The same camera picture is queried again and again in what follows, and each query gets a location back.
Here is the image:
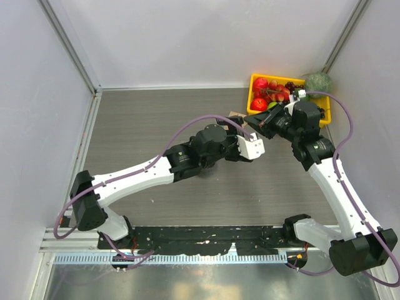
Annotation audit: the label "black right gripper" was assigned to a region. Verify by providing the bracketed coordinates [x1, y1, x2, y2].
[244, 102, 301, 143]

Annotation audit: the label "brown paper coffee filter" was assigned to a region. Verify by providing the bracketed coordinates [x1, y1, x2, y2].
[217, 111, 248, 130]

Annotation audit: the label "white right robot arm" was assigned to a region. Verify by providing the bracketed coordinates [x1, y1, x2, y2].
[244, 101, 398, 276]

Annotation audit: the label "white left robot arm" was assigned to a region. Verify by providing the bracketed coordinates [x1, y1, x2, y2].
[69, 115, 256, 249]

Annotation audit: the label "red apple lower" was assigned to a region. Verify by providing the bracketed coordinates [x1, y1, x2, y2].
[250, 97, 268, 111]

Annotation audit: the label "red apple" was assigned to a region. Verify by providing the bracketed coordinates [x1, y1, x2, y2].
[252, 77, 269, 93]
[250, 97, 268, 111]

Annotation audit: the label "light green apple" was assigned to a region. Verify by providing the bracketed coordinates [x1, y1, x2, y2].
[267, 101, 278, 109]

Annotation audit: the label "red pink peaches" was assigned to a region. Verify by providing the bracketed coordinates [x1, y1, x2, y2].
[261, 79, 291, 103]

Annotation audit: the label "red apple upper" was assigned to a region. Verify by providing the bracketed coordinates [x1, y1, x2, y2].
[252, 77, 269, 93]

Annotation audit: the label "dark purple grape bunch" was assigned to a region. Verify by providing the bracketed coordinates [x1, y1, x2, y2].
[284, 81, 304, 94]

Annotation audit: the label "yellow plastic fruit tray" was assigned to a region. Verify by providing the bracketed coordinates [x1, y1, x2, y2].
[246, 74, 331, 128]

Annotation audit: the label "green textured melon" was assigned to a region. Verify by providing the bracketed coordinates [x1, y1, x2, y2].
[304, 72, 333, 99]

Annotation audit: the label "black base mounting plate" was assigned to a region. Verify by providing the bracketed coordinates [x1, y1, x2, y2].
[113, 226, 305, 256]

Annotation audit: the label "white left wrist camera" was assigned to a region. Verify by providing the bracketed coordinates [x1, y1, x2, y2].
[237, 132, 265, 160]

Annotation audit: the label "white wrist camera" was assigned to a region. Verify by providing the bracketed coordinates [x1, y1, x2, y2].
[237, 132, 265, 160]
[284, 89, 309, 116]

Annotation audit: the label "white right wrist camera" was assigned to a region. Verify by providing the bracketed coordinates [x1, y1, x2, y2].
[284, 89, 309, 116]

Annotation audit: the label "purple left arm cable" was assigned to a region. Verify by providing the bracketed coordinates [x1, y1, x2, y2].
[53, 114, 254, 269]

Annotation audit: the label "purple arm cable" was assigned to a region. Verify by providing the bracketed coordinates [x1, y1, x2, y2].
[286, 90, 400, 288]
[53, 114, 254, 269]

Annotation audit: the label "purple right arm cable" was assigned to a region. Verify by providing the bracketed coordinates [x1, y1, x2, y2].
[286, 90, 400, 288]

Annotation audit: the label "white slotted cable duct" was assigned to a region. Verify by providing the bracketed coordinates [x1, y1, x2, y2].
[53, 251, 288, 266]

